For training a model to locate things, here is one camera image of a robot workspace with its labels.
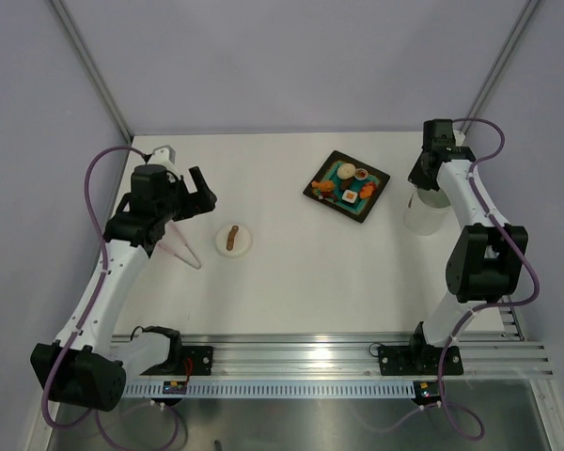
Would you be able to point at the clear plastic tongs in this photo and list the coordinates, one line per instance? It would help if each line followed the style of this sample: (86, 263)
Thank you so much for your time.
(177, 246)

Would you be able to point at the dark square teal plate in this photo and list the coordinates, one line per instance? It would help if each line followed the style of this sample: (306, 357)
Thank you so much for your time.
(360, 210)

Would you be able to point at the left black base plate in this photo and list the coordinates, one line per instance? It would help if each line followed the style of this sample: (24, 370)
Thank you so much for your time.
(184, 360)

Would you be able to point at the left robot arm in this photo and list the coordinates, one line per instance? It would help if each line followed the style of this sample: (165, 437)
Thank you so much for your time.
(80, 367)

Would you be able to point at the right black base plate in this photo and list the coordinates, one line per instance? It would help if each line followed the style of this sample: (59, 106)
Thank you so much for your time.
(403, 361)

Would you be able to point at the white round bun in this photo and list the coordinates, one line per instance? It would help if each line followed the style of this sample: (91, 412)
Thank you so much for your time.
(346, 171)

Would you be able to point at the white slotted cable duct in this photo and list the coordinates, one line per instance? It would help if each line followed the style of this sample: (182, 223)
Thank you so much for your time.
(270, 389)

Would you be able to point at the orange carrot piece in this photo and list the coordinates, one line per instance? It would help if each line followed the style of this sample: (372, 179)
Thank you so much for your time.
(367, 190)

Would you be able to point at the left aluminium frame post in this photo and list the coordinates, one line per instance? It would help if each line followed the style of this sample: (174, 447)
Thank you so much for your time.
(73, 35)

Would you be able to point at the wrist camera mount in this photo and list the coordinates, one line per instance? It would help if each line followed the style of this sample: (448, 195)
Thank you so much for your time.
(164, 155)
(459, 138)

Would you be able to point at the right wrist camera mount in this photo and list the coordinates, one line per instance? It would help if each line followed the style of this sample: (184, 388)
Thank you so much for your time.
(459, 138)

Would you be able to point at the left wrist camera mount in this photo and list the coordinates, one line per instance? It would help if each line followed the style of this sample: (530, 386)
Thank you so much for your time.
(164, 155)

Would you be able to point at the sushi roll piece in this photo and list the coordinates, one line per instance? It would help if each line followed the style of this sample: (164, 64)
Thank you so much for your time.
(350, 197)

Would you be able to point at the small sauce dish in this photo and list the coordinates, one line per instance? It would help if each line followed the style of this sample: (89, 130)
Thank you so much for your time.
(361, 174)

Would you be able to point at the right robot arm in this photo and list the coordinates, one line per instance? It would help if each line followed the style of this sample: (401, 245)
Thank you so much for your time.
(485, 264)

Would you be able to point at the aluminium rail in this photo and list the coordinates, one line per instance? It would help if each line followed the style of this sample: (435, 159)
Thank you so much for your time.
(351, 357)

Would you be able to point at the right aluminium frame post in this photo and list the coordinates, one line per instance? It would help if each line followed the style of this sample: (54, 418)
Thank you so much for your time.
(507, 51)

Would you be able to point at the white cylindrical container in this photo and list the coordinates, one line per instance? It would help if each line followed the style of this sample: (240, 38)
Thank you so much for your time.
(426, 211)

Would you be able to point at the brown handle on lid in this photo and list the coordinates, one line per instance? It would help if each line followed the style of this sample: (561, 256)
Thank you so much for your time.
(231, 237)

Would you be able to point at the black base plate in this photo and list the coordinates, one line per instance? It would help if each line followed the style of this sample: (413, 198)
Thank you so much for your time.
(184, 360)
(403, 361)

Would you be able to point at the orange fried shrimp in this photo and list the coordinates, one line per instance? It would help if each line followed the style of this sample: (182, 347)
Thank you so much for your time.
(322, 187)

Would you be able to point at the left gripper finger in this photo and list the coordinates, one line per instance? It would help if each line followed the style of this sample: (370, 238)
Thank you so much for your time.
(198, 179)
(205, 201)

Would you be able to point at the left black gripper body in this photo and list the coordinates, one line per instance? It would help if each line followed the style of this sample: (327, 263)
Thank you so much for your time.
(176, 204)

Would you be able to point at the aluminium frame post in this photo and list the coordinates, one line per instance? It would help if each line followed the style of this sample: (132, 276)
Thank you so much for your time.
(73, 35)
(507, 51)

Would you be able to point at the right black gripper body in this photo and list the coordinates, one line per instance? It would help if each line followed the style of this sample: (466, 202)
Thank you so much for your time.
(421, 178)

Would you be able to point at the white round lid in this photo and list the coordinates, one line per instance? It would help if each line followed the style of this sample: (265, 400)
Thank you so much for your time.
(243, 242)

